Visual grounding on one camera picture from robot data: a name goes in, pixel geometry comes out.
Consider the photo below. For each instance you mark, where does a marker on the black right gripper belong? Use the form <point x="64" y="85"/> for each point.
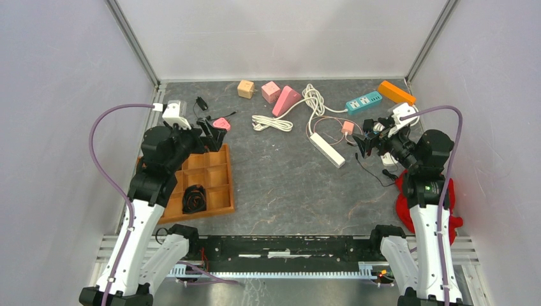
<point x="363" y="144"/>

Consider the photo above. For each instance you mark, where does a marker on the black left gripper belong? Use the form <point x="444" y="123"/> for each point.
<point x="212" y="141"/>

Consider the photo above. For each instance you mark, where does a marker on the pink plug adapter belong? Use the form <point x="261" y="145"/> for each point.
<point x="222" y="123"/>

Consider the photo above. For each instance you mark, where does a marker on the salmon usb charger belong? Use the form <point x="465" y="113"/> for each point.
<point x="347" y="128"/>

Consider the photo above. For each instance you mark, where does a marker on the teal power strip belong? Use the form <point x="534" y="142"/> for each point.
<point x="363" y="102"/>

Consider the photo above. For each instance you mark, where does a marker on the white square plug adapter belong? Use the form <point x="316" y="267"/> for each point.
<point x="388" y="160"/>

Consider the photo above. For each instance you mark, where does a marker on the white power strip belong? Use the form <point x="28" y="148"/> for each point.
<point x="327" y="150"/>

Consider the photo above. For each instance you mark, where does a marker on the orange power strip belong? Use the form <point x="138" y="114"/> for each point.
<point x="395" y="94"/>

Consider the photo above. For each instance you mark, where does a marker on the beige cube adapter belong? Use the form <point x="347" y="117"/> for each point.
<point x="246" y="89"/>

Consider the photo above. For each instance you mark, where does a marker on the pink cube adapter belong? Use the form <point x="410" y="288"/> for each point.
<point x="270" y="92"/>

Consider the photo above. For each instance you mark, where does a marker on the pink triangular power strip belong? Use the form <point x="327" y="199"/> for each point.
<point x="286" y="100"/>

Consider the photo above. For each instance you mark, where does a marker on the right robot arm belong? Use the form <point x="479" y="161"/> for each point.
<point x="427" y="276"/>

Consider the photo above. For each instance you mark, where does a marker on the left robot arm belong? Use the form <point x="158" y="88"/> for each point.
<point x="129" y="279"/>

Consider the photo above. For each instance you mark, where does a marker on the orange wooden tray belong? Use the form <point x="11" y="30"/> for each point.
<point x="213" y="172"/>

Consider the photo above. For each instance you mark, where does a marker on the dark rolled cloth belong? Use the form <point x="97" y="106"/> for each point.
<point x="194" y="199"/>

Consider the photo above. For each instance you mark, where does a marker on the red cloth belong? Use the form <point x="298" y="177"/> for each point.
<point x="403" y="212"/>

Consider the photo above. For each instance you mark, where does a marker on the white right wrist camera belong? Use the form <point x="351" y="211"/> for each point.
<point x="402" y="115"/>

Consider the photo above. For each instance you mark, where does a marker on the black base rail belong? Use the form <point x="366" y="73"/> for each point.
<point x="287" y="254"/>

